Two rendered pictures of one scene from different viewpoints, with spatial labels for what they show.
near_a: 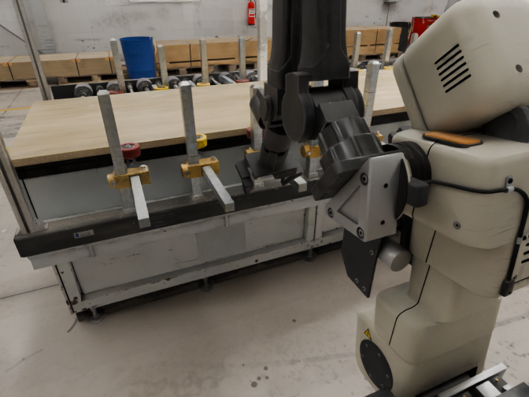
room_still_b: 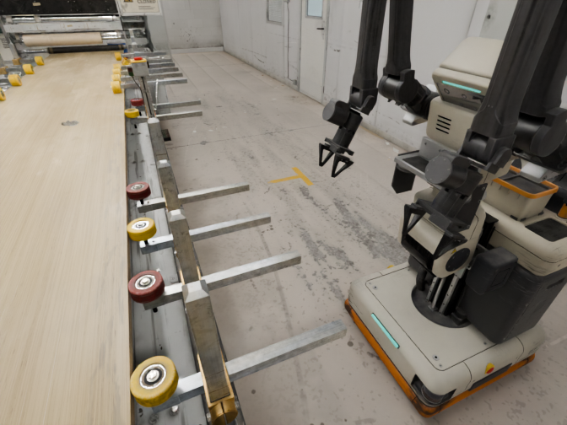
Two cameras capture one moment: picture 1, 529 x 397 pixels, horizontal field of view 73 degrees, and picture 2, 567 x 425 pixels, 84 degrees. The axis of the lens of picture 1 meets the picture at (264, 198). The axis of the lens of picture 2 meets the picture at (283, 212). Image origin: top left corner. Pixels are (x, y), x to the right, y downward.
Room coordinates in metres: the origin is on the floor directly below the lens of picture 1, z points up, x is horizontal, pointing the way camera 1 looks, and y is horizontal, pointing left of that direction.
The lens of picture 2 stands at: (1.07, 0.57, 1.48)
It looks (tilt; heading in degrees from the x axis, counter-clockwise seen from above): 35 degrees down; 270
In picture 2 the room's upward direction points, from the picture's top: straight up
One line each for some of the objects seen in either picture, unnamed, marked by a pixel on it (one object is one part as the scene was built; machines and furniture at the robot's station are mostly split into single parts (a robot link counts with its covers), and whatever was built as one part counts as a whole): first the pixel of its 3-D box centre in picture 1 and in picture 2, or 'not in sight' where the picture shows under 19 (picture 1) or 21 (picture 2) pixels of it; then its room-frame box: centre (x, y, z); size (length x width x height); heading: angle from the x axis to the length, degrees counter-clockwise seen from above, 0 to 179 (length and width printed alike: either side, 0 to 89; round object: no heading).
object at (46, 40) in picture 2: not in sight; (83, 38); (3.46, -3.78, 1.05); 1.43 x 0.12 x 0.12; 23
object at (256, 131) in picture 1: (257, 147); (194, 291); (1.29, 0.03, 0.87); 0.04 x 0.04 x 0.48; 23
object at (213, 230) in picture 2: not in sight; (209, 232); (1.32, -0.27, 0.82); 0.43 x 0.03 x 0.04; 23
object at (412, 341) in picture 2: not in sight; (435, 318); (0.31, -0.41, 0.16); 0.67 x 0.64 x 0.25; 22
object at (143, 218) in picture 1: (137, 189); not in sight; (1.03, 0.42, 0.83); 0.43 x 0.03 x 0.04; 23
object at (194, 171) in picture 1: (200, 168); (217, 384); (1.20, 0.24, 0.82); 0.14 x 0.06 x 0.05; 113
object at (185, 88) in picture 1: (191, 150); (214, 375); (1.19, 0.26, 0.90); 0.04 x 0.04 x 0.48; 23
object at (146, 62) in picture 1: (140, 59); not in sight; (6.50, 2.13, 0.36); 0.59 x 0.57 x 0.73; 23
